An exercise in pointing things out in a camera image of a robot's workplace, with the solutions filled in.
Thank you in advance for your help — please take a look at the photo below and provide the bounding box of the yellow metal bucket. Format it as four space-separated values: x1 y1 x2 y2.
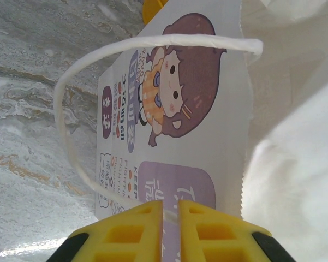
141 0 170 25

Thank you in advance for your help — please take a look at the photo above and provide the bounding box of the white printed paper bag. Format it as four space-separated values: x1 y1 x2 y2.
54 0 328 262

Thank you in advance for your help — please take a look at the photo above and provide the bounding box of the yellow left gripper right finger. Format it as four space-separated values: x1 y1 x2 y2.
179 200 272 262

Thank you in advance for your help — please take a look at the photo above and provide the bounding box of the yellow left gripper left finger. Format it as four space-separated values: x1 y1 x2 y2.
79 201 164 262

